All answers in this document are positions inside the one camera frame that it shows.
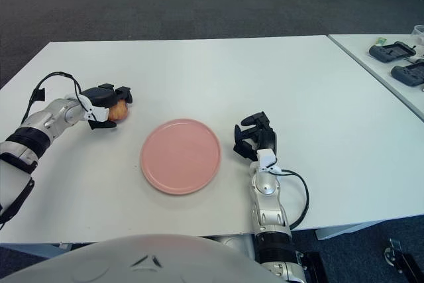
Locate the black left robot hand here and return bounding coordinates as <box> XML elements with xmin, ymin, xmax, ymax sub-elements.
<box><xmin>79</xmin><ymin>83</ymin><xmax>134</xmax><ymax>131</ymax></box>

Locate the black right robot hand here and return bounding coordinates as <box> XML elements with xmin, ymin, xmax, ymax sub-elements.
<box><xmin>233</xmin><ymin>110</ymin><xmax>278</xmax><ymax>172</ymax></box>

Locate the red yellow apple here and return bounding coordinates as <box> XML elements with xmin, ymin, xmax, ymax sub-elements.
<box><xmin>107</xmin><ymin>99</ymin><xmax>129</xmax><ymax>122</ymax></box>

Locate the pink round plate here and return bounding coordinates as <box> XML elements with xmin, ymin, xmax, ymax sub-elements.
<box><xmin>140</xmin><ymin>118</ymin><xmax>222</xmax><ymax>196</ymax></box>

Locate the white table support beam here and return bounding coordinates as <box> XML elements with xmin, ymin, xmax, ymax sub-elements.
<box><xmin>314</xmin><ymin>223</ymin><xmax>365</xmax><ymax>241</ymax></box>
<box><xmin>0</xmin><ymin>243</ymin><xmax>74</xmax><ymax>259</ymax></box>

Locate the dark grey game controller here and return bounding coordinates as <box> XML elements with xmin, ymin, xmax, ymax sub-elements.
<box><xmin>368</xmin><ymin>41</ymin><xmax>417</xmax><ymax>64</ymax></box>
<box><xmin>390</xmin><ymin>62</ymin><xmax>424</xmax><ymax>87</ymax></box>

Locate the grey robot torso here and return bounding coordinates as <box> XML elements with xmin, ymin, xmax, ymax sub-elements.
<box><xmin>0</xmin><ymin>233</ymin><xmax>282</xmax><ymax>283</ymax></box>

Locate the black stand with caster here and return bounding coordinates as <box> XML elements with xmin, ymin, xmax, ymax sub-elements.
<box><xmin>384</xmin><ymin>238</ymin><xmax>424</xmax><ymax>283</ymax></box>

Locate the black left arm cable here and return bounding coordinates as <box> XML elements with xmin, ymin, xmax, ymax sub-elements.
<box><xmin>21</xmin><ymin>71</ymin><xmax>95</xmax><ymax>125</ymax></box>

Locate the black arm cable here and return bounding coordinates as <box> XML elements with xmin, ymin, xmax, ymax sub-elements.
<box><xmin>21</xmin><ymin>71</ymin><xmax>95</xmax><ymax>125</ymax></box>
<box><xmin>276</xmin><ymin>168</ymin><xmax>311</xmax><ymax>229</ymax></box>

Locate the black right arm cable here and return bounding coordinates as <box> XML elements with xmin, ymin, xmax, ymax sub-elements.
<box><xmin>276</xmin><ymin>168</ymin><xmax>311</xmax><ymax>229</ymax></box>

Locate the black metal base plate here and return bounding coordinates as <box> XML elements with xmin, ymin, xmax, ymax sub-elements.
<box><xmin>297</xmin><ymin>251</ymin><xmax>329</xmax><ymax>283</ymax></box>

